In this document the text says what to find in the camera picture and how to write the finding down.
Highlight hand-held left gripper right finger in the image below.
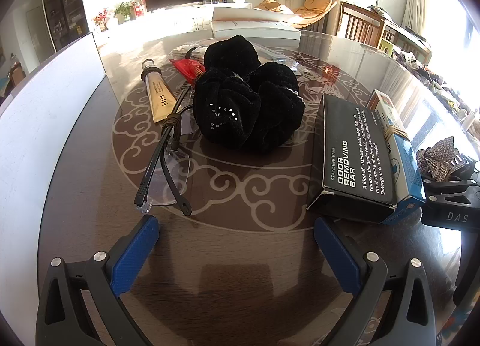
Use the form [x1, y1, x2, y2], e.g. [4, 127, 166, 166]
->
[314, 216, 443, 346]

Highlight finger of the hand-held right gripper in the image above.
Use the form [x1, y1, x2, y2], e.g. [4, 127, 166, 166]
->
[423, 176, 480, 206]

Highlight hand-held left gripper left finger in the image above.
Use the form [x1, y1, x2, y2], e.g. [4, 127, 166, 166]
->
[35, 214, 160, 346]

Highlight sparkly bow hair clip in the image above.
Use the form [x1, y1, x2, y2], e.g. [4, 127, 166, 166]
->
[415, 136, 479, 182]

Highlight blue white box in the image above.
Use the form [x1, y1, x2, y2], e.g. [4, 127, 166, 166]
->
[374, 99, 427, 225]

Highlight rimless eyeglasses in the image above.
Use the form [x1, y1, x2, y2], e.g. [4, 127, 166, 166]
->
[134, 83, 196, 217]

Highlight black printed box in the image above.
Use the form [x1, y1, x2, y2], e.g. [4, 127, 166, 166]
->
[307, 94, 398, 224]

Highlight small orange white box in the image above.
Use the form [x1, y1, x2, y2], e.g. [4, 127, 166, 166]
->
[367, 89, 391, 110]

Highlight large white cardboard box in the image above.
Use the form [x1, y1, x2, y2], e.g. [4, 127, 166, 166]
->
[0, 31, 118, 279]

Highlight gold cosmetic tube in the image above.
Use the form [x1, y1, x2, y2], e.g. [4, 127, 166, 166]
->
[140, 59, 179, 125]

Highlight black rhinestone velvet scrunchie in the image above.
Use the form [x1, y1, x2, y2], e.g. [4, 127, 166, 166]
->
[192, 68, 262, 149]

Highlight red packet with gold print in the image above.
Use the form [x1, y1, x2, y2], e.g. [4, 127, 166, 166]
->
[169, 59, 206, 85]

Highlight clear bag of beads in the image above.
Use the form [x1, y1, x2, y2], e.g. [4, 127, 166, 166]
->
[260, 48, 302, 77]

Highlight plain black velvet scrunchie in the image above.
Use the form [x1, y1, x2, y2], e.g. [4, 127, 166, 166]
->
[204, 35, 262, 74]

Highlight cluttered wooden sideboard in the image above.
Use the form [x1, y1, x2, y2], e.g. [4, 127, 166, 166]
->
[382, 20, 480, 133]

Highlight wooden slatted chair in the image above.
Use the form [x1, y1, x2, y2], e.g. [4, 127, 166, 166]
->
[339, 2, 386, 48]

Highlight orange lounge chair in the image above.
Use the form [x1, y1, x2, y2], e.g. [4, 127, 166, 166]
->
[255, 0, 338, 29]

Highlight red flower bouquet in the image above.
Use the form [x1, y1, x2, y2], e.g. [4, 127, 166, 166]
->
[92, 8, 119, 29]

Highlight white television cabinet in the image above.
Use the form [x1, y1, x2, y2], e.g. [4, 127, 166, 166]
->
[99, 1, 259, 37]

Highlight bushy green plant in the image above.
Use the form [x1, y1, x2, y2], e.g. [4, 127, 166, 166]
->
[113, 1, 136, 21]

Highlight flat white box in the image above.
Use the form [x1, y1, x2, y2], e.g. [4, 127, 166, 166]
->
[210, 6, 302, 41]

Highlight dark display cabinet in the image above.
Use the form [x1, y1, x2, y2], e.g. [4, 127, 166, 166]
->
[41, 0, 85, 52]

